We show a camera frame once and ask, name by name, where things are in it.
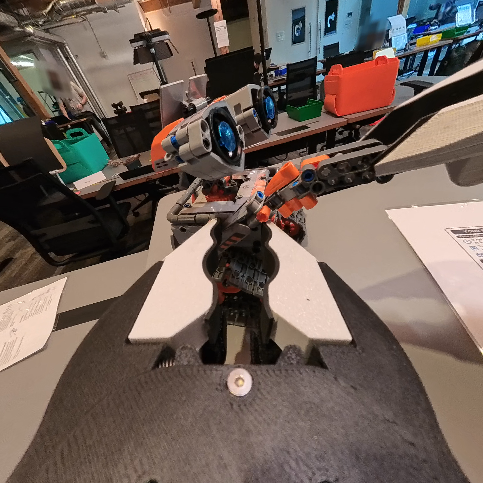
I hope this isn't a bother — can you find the black wall poster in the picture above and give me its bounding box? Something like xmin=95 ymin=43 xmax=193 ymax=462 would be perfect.
xmin=291 ymin=7 xmax=306 ymax=46
xmin=324 ymin=0 xmax=339 ymax=37

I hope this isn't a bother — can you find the green fabric bag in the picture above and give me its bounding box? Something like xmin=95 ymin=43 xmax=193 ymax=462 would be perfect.
xmin=51 ymin=128 xmax=110 ymax=184

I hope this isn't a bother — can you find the black orange tracked toy robot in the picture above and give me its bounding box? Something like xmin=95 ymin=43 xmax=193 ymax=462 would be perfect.
xmin=151 ymin=73 xmax=393 ymax=300

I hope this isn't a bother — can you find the black camera rig stand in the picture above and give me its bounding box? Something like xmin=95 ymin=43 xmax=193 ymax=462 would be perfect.
xmin=129 ymin=29 xmax=175 ymax=87

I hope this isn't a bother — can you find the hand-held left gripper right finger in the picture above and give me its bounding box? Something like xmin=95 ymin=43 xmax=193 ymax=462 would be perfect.
xmin=261 ymin=223 xmax=354 ymax=353

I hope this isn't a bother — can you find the printed notice sheet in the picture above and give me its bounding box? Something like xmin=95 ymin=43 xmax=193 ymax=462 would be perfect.
xmin=386 ymin=202 xmax=483 ymax=355

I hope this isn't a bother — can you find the black wooden chair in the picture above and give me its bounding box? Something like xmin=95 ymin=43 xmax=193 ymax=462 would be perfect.
xmin=0 ymin=117 xmax=67 ymax=178

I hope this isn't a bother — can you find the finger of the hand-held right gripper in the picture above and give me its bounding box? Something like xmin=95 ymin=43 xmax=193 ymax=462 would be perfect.
xmin=373 ymin=94 xmax=483 ymax=178
xmin=363 ymin=66 xmax=483 ymax=147

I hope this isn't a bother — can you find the black floor lamp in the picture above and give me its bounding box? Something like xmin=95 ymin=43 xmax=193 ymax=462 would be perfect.
xmin=196 ymin=11 xmax=219 ymax=57

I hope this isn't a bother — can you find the black board panel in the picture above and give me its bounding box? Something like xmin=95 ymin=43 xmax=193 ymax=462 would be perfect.
xmin=205 ymin=47 xmax=262 ymax=100

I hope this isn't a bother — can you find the small white paper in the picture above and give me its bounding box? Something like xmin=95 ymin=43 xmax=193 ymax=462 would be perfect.
xmin=72 ymin=172 xmax=107 ymax=190

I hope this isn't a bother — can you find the orange fabric bag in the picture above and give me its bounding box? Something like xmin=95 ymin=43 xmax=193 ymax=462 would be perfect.
xmin=323 ymin=55 xmax=400 ymax=117

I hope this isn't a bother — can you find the black stand pole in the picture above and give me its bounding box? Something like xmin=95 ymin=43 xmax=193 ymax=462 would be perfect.
xmin=256 ymin=0 xmax=269 ymax=87

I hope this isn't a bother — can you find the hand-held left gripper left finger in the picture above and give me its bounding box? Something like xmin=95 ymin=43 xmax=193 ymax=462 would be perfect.
xmin=128 ymin=219 xmax=219 ymax=353

